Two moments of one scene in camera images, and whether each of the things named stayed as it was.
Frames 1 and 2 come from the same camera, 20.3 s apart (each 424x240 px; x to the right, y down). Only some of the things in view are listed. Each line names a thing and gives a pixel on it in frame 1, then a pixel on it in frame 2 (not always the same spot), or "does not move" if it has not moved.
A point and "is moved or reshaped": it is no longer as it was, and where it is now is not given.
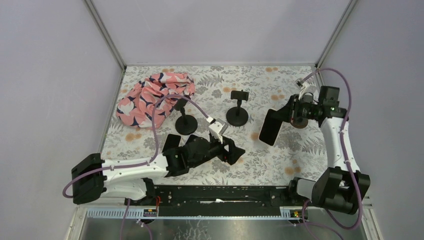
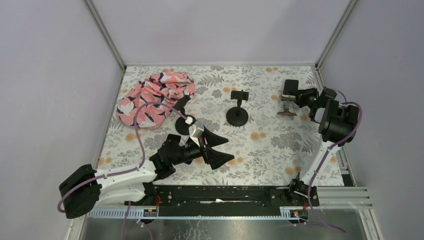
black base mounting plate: x=219 y=200 does not move
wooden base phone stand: x=299 y=122 is moved or reshaped
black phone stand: x=238 y=116 does not move
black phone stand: x=185 y=125 does not move
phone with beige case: x=271 y=127 -> x=290 y=88
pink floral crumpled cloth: x=135 y=108 does not move
